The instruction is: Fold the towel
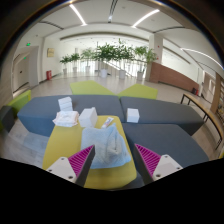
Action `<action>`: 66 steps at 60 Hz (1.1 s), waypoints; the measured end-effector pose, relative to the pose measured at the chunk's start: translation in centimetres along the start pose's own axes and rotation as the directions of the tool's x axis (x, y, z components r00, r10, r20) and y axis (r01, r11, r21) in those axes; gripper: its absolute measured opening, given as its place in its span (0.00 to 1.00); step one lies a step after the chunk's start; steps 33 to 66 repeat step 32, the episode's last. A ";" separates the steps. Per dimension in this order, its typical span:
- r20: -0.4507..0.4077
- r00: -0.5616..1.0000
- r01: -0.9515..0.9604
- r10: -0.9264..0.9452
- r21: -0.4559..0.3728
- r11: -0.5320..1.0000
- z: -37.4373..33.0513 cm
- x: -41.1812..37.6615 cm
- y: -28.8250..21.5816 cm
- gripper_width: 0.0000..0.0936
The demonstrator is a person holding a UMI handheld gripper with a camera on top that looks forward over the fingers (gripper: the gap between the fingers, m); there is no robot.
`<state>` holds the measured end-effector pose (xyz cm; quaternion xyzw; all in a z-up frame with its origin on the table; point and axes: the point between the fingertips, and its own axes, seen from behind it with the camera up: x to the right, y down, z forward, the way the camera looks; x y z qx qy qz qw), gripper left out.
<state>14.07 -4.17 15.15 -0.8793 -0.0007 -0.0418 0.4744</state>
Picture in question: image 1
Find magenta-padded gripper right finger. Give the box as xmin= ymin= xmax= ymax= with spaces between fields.
xmin=133 ymin=143 xmax=185 ymax=185

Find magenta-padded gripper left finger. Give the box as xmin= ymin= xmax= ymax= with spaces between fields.
xmin=45 ymin=144 xmax=96 ymax=187

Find light blue towel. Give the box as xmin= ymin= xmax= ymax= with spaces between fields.
xmin=80 ymin=123 xmax=133 ymax=170

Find yellow ottoman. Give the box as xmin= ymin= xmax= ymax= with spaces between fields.
xmin=42 ymin=115 xmax=138 ymax=191

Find dark grey wedge seat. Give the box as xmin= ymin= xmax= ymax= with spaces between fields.
xmin=121 ymin=123 xmax=210 ymax=188

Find white plastic-wrapped pack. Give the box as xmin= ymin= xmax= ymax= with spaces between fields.
xmin=52 ymin=110 xmax=80 ymax=128

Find dark grey long seat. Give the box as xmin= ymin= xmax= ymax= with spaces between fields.
xmin=119 ymin=95 xmax=204 ymax=136

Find blue-grey upholstered seat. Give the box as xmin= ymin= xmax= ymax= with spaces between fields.
xmin=17 ymin=94 xmax=126 ymax=138

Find white cube box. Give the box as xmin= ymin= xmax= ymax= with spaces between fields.
xmin=126 ymin=107 xmax=141 ymax=124

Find small white tube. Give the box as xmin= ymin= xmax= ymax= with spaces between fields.
xmin=101 ymin=116 xmax=115 ymax=129

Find white stacked tissue packs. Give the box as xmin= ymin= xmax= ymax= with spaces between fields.
xmin=57 ymin=96 xmax=74 ymax=112

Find dark grey cube stool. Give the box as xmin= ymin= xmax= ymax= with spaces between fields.
xmin=0 ymin=105 xmax=16 ymax=133

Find small green seat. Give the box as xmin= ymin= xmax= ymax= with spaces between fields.
xmin=117 ymin=83 xmax=159 ymax=100

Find green angled bench seat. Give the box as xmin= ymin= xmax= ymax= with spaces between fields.
xmin=0 ymin=89 xmax=33 ymax=131

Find green flat seat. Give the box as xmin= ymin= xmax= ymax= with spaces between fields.
xmin=69 ymin=79 xmax=118 ymax=97

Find row of potted plants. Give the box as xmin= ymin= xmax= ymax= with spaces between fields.
xmin=59 ymin=39 xmax=158 ymax=81

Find ceiling strip lights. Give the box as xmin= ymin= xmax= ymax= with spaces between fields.
xmin=68 ymin=3 xmax=221 ymax=69

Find wooden bench black frame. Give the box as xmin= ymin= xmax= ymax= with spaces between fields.
xmin=180 ymin=93 xmax=224 ymax=149

